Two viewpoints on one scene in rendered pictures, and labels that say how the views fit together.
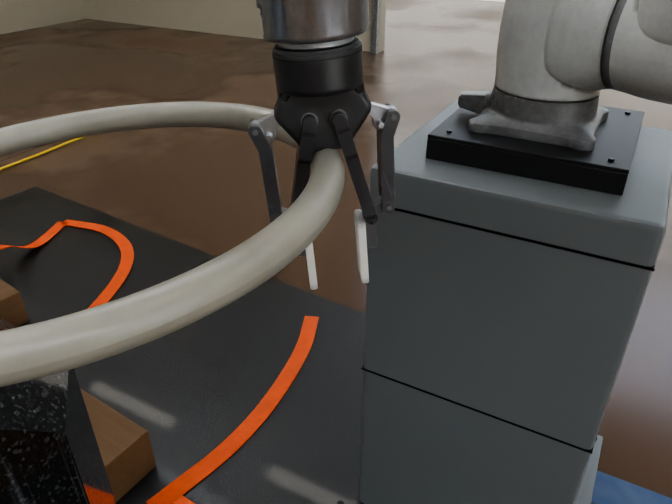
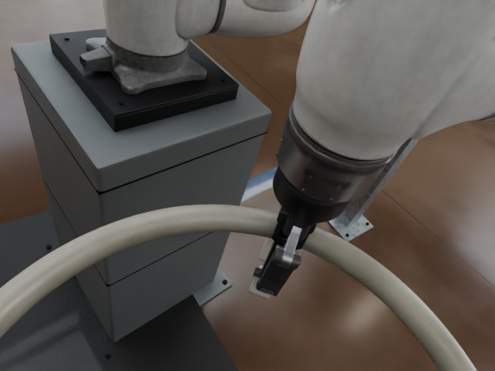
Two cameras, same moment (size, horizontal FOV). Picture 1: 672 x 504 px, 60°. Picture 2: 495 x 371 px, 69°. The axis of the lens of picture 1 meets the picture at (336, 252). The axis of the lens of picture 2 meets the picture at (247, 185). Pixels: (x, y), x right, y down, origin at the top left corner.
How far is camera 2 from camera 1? 0.60 m
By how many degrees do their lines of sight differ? 63
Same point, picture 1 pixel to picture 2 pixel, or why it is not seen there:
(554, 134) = (185, 74)
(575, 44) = (199, 14)
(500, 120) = (146, 77)
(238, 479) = not seen: outside the picture
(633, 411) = not seen: hidden behind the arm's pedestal
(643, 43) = (244, 10)
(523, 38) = (157, 13)
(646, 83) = (241, 32)
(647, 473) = not seen: hidden behind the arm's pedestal
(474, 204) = (183, 150)
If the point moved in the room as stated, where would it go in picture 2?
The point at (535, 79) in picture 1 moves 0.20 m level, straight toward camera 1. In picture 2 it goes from (169, 42) to (253, 100)
